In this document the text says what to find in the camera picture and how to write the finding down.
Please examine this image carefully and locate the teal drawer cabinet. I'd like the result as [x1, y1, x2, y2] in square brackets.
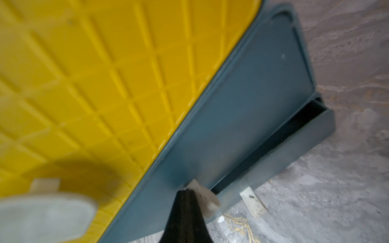
[210, 93, 336, 220]

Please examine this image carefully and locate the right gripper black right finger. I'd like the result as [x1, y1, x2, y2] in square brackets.
[186, 189, 213, 243]

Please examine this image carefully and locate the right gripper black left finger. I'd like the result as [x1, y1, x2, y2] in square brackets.
[160, 190, 186, 243]

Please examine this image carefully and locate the teal drawer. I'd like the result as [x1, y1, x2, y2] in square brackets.
[100, 3, 316, 243]

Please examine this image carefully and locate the yellow top drawer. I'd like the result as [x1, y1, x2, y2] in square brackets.
[1, 1, 262, 243]

